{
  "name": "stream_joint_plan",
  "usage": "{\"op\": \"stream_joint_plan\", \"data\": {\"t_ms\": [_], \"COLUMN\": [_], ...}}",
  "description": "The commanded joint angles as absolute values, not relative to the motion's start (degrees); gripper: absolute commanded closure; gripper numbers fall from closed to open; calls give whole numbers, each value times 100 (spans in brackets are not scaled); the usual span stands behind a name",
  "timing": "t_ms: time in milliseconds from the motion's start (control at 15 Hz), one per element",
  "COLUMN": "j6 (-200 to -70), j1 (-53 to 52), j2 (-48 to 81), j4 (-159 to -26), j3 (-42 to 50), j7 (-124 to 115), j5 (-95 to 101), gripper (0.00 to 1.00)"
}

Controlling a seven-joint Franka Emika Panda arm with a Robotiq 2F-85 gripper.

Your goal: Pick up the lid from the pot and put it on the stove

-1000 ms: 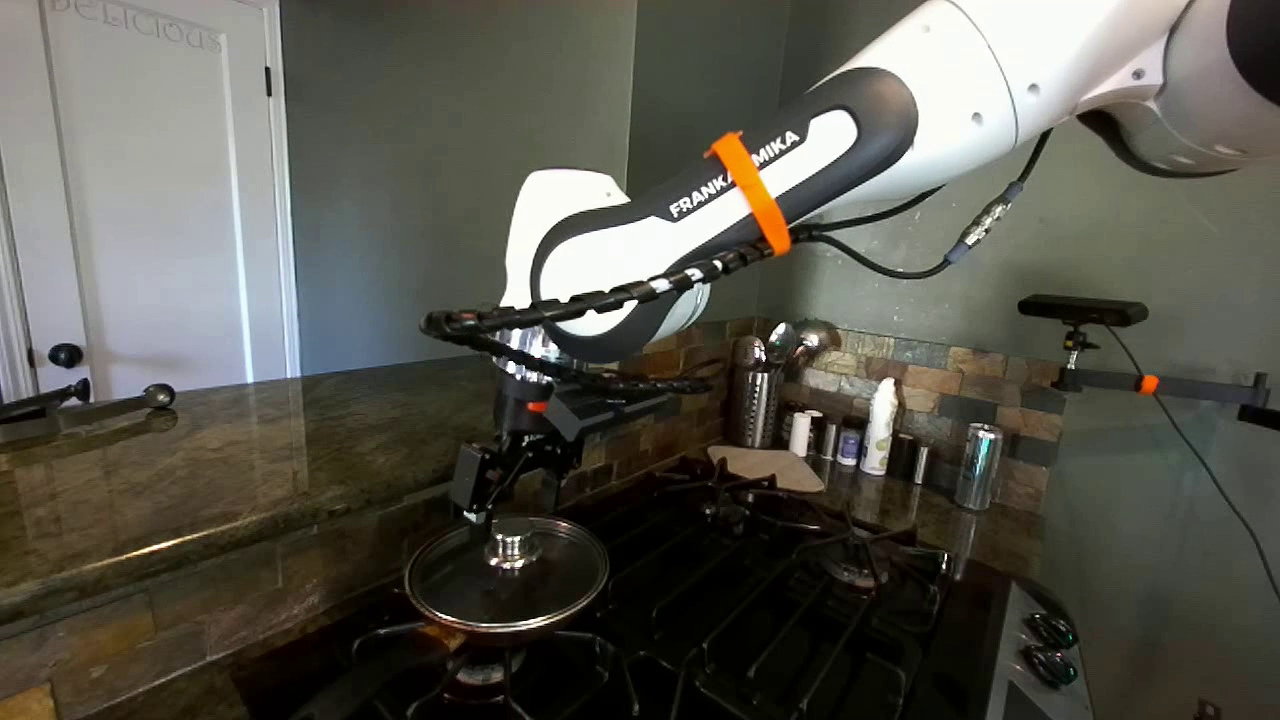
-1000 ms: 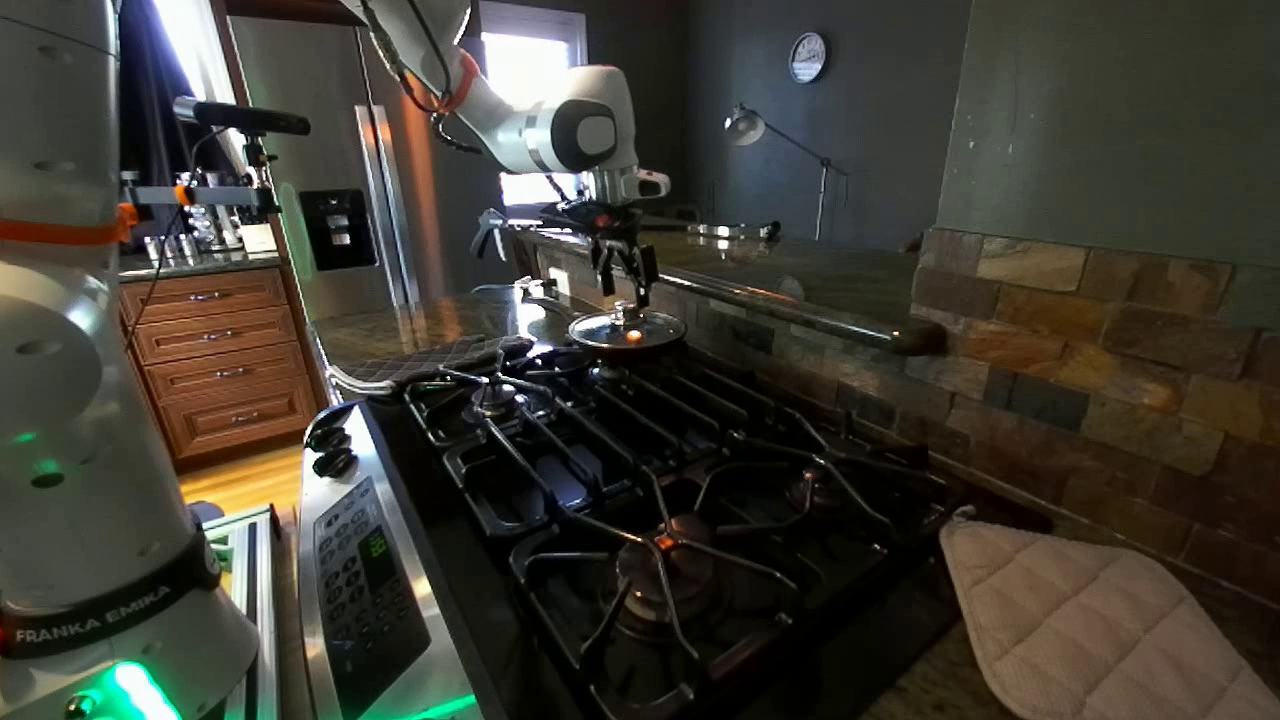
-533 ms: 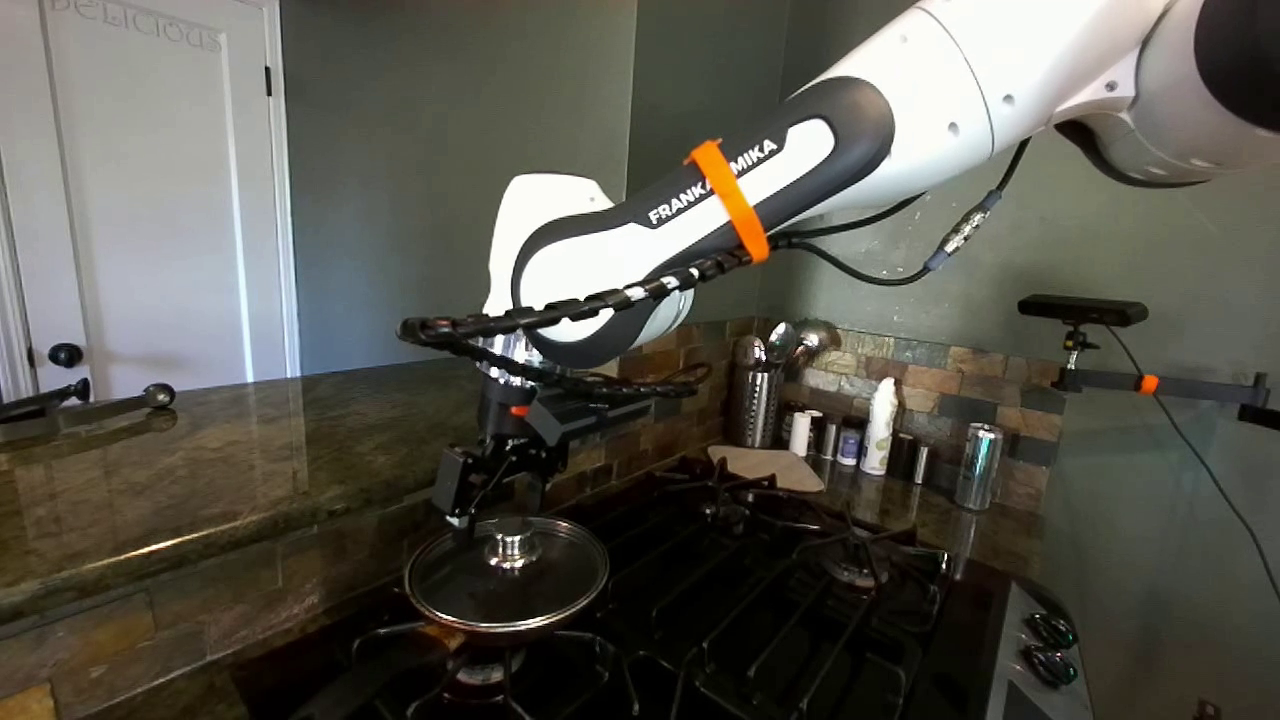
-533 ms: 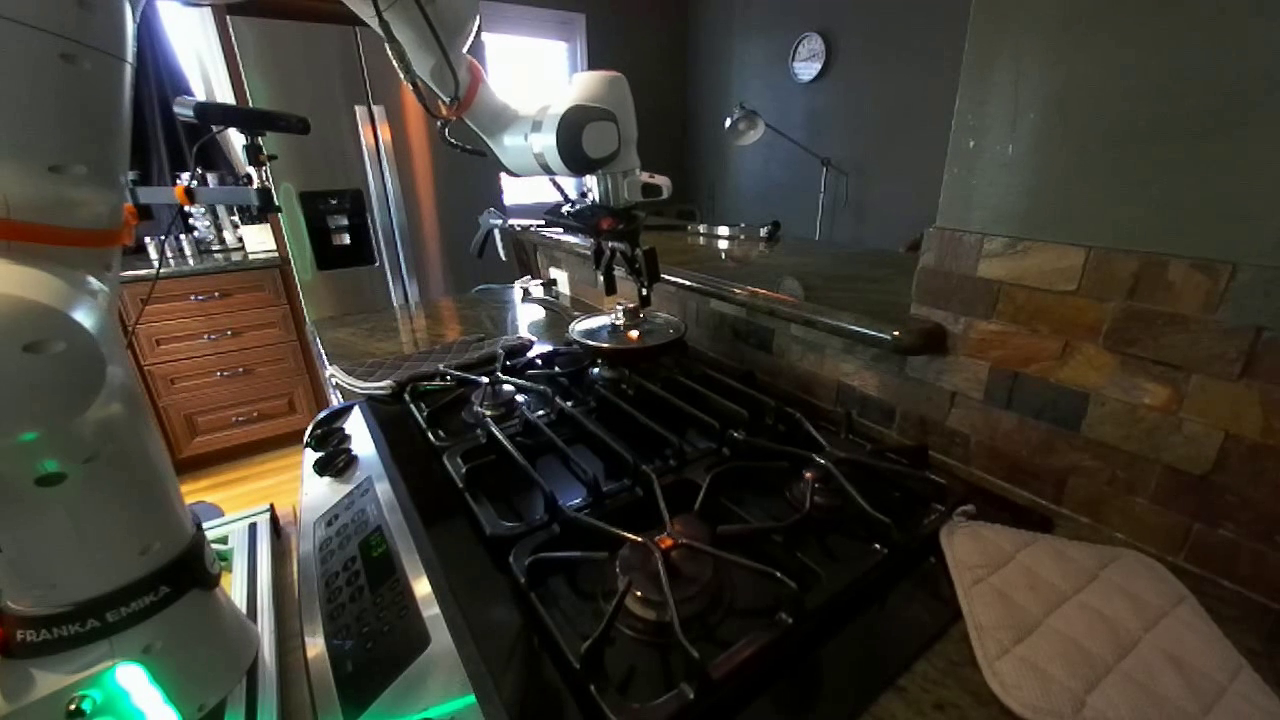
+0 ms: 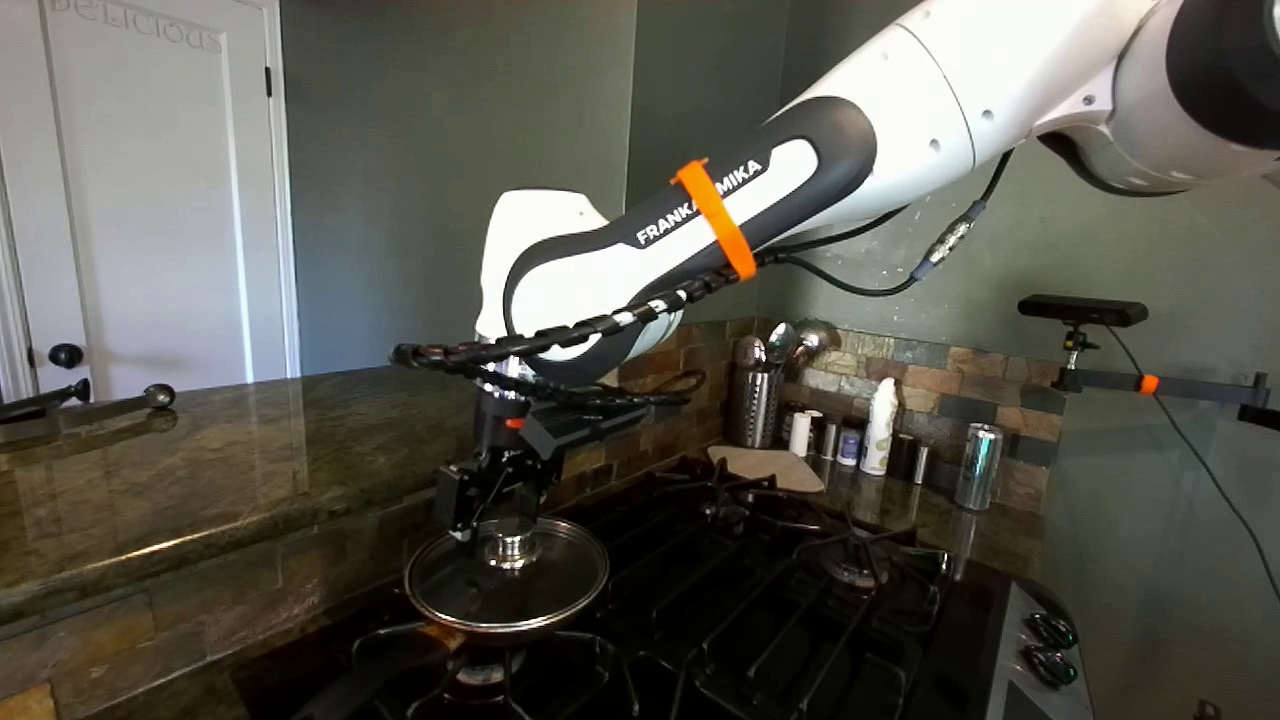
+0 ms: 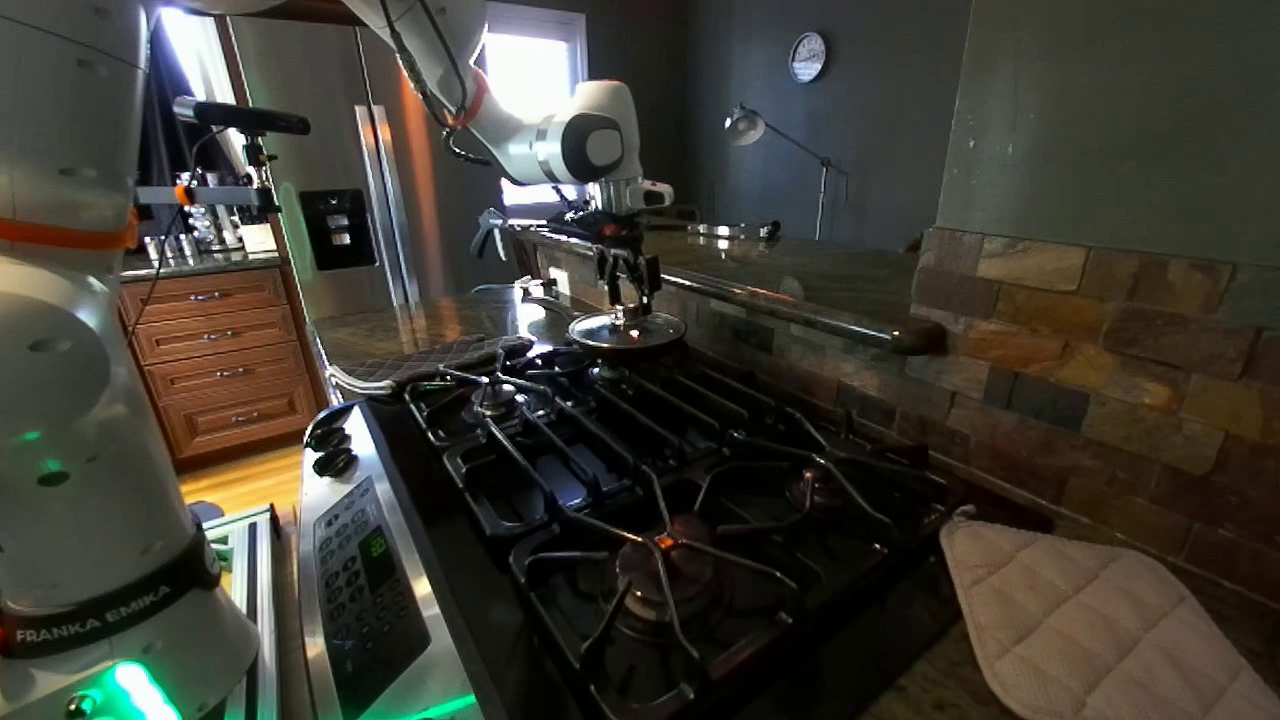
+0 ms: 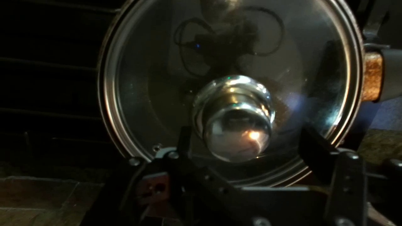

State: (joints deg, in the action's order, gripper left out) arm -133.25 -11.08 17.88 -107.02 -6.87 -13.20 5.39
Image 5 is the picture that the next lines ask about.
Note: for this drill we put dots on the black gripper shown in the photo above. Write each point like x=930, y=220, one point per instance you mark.
x=504, y=483

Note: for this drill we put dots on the glass lid with steel knob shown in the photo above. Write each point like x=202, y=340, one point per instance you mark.
x=563, y=575

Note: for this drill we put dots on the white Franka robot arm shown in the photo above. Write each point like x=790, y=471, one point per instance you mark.
x=905, y=107

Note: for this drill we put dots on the black ladder-shaped stove grate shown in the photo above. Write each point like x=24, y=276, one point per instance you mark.
x=746, y=614

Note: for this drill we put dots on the black gas stove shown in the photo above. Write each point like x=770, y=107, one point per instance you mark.
x=746, y=625

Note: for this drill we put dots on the black stove control knob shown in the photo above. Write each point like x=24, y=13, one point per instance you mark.
x=1054, y=665
x=1054, y=625

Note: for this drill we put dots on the black frying pan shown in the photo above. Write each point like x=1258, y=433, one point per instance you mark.
x=384, y=665

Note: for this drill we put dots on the steel utensil holder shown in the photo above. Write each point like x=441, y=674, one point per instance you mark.
x=756, y=401

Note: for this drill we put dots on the small white shaker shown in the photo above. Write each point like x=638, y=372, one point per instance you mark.
x=804, y=433

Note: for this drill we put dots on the metal rod with ball end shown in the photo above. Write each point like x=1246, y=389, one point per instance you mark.
x=159, y=393

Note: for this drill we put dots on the small blue-labelled jar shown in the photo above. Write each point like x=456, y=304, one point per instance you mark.
x=848, y=447

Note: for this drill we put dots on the dark round burner cap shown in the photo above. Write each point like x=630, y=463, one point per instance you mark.
x=855, y=562

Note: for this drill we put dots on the tall white bottle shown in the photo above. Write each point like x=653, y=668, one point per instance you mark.
x=880, y=426

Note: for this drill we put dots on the small dark shaker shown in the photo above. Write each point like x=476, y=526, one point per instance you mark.
x=909, y=463

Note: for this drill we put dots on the black door knob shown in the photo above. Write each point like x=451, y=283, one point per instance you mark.
x=65, y=356

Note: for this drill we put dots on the white panelled door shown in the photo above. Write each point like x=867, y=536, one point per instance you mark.
x=161, y=200

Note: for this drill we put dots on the silver drink can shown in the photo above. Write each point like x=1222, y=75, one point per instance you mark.
x=977, y=467

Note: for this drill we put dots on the black bar-shaped camera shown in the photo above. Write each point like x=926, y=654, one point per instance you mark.
x=1080, y=309

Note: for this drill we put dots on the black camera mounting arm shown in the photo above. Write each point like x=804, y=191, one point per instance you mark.
x=1202, y=389

